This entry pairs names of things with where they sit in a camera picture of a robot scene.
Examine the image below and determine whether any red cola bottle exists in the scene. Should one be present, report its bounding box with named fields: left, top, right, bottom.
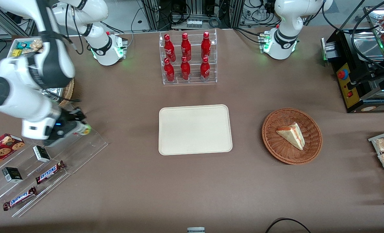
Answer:
left=201, top=31, right=211, bottom=59
left=200, top=57, right=210, bottom=81
left=181, top=32, right=192, bottom=61
left=164, top=58, right=175, bottom=83
left=180, top=56, right=191, bottom=81
left=164, top=34, right=176, bottom=62

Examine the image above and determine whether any oval light wicker basket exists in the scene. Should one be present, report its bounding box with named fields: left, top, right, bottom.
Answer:
left=58, top=78, right=74, bottom=108

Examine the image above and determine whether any brown Snickers bar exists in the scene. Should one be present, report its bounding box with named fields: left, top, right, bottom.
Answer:
left=3, top=186, right=38, bottom=211
left=35, top=161, right=66, bottom=185

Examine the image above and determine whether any grey wire rack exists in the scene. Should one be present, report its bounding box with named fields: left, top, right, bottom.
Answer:
left=368, top=129, right=384, bottom=198

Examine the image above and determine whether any small black box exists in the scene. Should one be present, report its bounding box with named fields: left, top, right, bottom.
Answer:
left=2, top=167, right=23, bottom=183
left=33, top=145, right=51, bottom=163

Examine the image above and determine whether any beige plastic tray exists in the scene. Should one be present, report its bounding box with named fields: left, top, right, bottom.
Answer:
left=159, top=104, right=233, bottom=156

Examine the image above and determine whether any black table cable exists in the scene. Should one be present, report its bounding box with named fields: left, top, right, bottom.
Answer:
left=265, top=218, right=312, bottom=233

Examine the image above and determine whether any clear cracker bag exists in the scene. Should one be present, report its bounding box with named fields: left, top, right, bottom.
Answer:
left=30, top=39, right=44, bottom=53

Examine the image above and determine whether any black machine with yellow panel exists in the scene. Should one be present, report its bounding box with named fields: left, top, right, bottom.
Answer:
left=321, top=0, right=384, bottom=114

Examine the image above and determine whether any clear acrylic bottle rack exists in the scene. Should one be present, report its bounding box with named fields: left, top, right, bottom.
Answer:
left=159, top=28, right=218, bottom=85

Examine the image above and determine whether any round brown wicker basket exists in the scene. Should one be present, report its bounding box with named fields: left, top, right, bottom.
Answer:
left=262, top=107, right=323, bottom=165

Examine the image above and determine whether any clear acrylic stepped stand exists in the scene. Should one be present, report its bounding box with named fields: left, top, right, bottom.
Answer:
left=0, top=104, right=109, bottom=218

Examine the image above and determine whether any white plastic snack bin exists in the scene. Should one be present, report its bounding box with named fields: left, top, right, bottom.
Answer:
left=8, top=38, right=47, bottom=59

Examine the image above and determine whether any red cookie box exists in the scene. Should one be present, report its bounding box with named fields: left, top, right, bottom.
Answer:
left=0, top=133, right=25, bottom=172

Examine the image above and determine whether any wrapped triangle sandwich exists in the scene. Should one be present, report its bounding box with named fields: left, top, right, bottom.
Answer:
left=276, top=122, right=306, bottom=151

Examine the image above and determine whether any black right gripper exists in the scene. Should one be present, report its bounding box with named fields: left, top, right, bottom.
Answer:
left=58, top=108, right=87, bottom=124

